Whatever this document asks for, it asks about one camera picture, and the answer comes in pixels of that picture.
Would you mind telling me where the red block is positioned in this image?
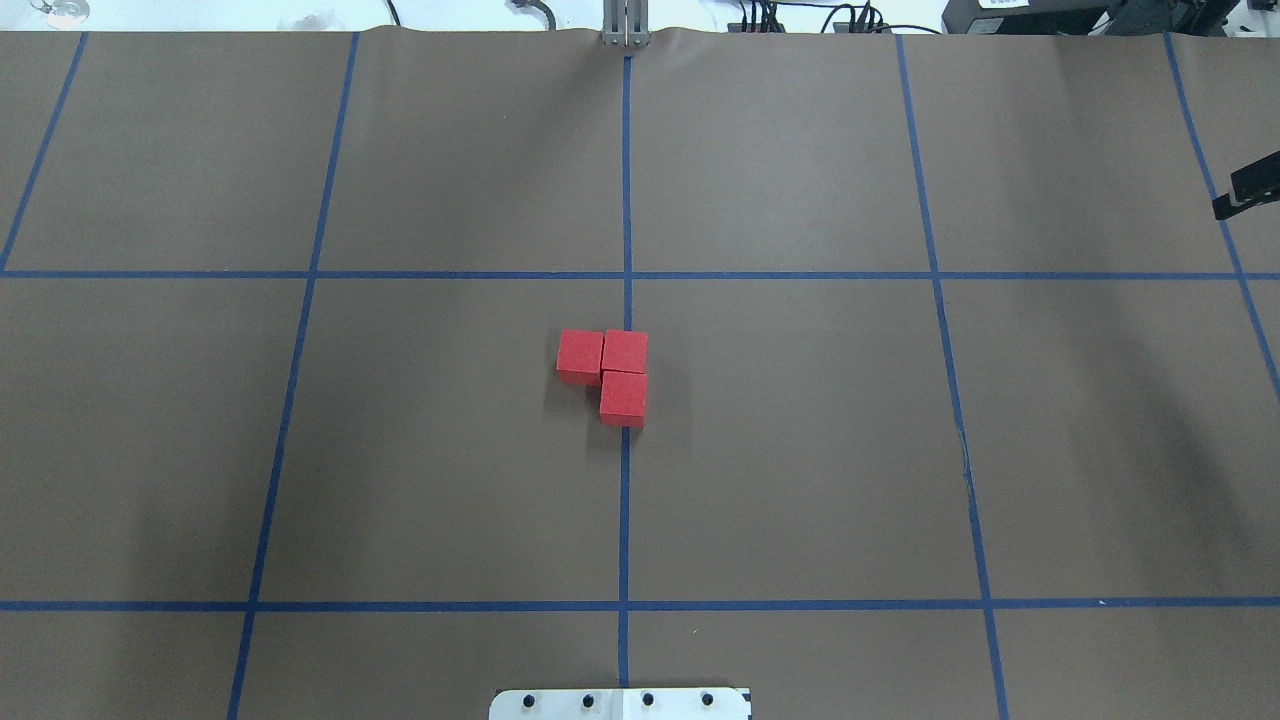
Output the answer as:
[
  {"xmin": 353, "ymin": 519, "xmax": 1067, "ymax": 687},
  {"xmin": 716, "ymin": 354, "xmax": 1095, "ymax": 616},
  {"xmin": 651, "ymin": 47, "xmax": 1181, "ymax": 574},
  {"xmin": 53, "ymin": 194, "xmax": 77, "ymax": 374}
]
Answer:
[
  {"xmin": 599, "ymin": 372, "xmax": 649, "ymax": 428},
  {"xmin": 602, "ymin": 328, "xmax": 649, "ymax": 375},
  {"xmin": 556, "ymin": 328, "xmax": 605, "ymax": 387}
]

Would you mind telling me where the brown paper table mat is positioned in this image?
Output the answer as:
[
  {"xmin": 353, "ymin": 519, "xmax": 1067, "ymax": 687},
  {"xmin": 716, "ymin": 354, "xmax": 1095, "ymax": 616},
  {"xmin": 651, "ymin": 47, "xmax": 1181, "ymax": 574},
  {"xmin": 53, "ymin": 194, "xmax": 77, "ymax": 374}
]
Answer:
[{"xmin": 3, "ymin": 27, "xmax": 1277, "ymax": 719}]

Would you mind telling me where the white pedestal column base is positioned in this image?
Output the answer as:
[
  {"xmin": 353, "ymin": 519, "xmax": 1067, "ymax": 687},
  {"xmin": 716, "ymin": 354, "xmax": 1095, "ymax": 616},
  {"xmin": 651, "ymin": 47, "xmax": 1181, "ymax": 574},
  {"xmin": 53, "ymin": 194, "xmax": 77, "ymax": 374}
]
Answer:
[{"xmin": 488, "ymin": 687, "xmax": 753, "ymax": 719}]

